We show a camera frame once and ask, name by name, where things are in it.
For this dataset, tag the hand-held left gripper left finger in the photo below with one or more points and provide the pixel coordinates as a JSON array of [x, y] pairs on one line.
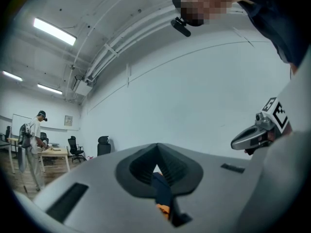
[[97, 178]]

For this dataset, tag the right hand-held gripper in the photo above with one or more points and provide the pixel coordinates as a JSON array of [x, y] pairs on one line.
[[277, 110]]

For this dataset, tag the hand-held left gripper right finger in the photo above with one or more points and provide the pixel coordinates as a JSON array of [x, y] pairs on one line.
[[218, 183]]

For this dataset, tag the navy backpack with orange trim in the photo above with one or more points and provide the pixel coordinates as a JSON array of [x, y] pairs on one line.
[[161, 186]]

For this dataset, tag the grey backpack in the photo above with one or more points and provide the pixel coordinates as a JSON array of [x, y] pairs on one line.
[[24, 135]]

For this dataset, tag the black office chair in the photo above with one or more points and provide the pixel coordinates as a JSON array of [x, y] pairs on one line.
[[74, 147], [7, 133], [104, 145], [44, 138]]

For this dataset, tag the light wooden desk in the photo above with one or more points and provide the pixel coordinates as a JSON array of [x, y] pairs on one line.
[[53, 152]]

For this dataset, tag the white ceiling air unit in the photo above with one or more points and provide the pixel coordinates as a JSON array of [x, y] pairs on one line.
[[82, 87]]

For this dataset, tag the whiteboard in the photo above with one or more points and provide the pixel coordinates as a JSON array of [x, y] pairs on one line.
[[19, 119]]

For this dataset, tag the grey desk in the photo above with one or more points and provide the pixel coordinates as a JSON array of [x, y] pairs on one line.
[[5, 144]]

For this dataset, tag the long ceiling light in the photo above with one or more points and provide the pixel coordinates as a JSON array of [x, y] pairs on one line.
[[12, 76], [49, 88], [54, 31]]

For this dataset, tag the person's navy shirt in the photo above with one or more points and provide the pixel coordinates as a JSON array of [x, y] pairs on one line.
[[274, 16]]

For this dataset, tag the white ceiling pipes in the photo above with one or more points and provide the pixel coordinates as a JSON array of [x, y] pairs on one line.
[[109, 50]]

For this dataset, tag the person's head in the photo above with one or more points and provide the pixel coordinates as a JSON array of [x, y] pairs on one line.
[[204, 4]]

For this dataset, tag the framed wall poster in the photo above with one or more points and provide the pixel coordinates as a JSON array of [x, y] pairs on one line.
[[68, 121]]

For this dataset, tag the black head camera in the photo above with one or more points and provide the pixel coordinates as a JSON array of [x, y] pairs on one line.
[[181, 27]]

